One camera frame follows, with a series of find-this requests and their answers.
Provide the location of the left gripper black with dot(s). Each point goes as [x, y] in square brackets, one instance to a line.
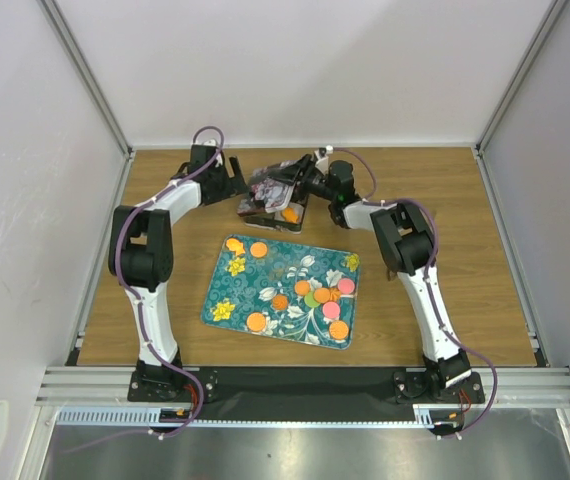
[232, 188]

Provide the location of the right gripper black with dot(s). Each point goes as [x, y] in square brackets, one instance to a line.
[292, 173]

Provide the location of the gold tin lid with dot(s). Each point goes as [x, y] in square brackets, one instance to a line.
[265, 193]

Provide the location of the orange fish cookie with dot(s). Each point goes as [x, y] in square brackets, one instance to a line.
[235, 246]
[290, 215]

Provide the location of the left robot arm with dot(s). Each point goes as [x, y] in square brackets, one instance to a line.
[141, 257]

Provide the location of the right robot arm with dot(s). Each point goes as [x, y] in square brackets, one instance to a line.
[408, 242]

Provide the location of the square cookie tin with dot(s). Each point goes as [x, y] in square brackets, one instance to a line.
[259, 218]

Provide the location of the orange round cookie top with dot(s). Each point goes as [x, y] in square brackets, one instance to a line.
[259, 249]

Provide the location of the orange round cookie centre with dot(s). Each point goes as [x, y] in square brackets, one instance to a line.
[302, 288]

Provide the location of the teal floral tray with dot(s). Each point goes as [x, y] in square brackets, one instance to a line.
[243, 285]

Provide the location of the pink round cookie upper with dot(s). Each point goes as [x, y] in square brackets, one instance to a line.
[346, 286]

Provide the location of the pink round cookie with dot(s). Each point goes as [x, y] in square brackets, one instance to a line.
[346, 286]
[331, 310]

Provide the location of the orange round cookie pile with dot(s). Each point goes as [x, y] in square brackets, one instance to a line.
[322, 295]

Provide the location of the green cookie under pile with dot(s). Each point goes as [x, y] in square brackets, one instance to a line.
[310, 300]

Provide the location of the orange dotted cookie front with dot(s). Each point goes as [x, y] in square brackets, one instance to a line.
[256, 322]

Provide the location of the orange dotted cookie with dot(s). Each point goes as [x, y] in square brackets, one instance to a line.
[256, 322]
[339, 330]

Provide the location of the pink round cookie lower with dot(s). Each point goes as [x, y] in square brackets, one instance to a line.
[331, 310]

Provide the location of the orange dotted cookie right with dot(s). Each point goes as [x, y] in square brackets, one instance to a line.
[339, 330]

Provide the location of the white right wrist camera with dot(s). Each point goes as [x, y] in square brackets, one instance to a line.
[322, 158]

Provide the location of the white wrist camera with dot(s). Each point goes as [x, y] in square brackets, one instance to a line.
[322, 158]
[212, 144]

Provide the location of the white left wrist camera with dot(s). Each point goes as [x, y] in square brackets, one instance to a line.
[212, 144]

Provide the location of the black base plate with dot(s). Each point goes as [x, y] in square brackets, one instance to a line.
[305, 394]

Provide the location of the aluminium frame rail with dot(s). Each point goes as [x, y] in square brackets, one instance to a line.
[97, 396]

